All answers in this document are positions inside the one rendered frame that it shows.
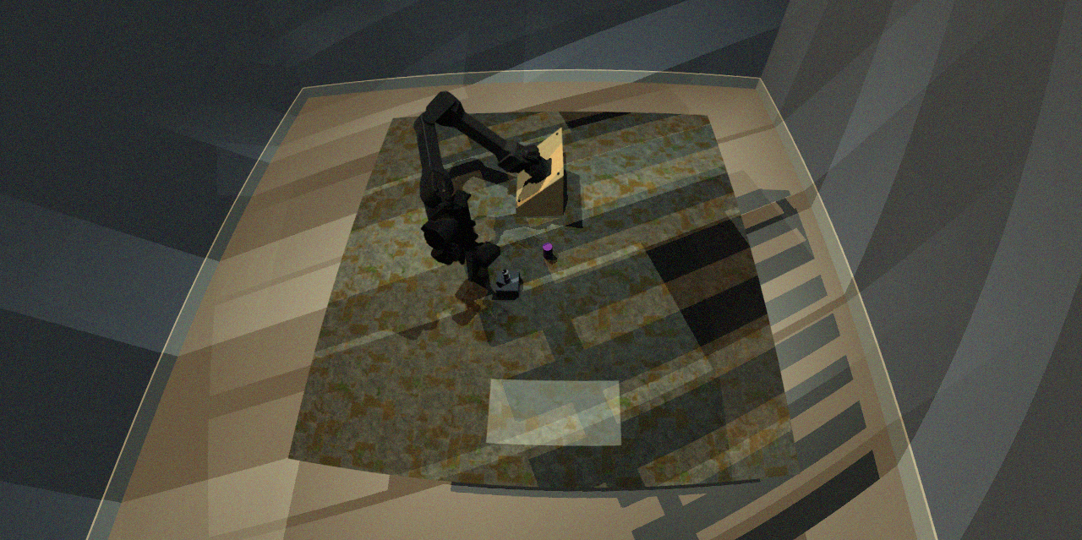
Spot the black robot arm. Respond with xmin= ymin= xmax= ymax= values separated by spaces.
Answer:
xmin=413 ymin=90 xmax=552 ymax=265

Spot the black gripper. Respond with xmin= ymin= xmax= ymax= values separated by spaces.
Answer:
xmin=456 ymin=220 xmax=500 ymax=273

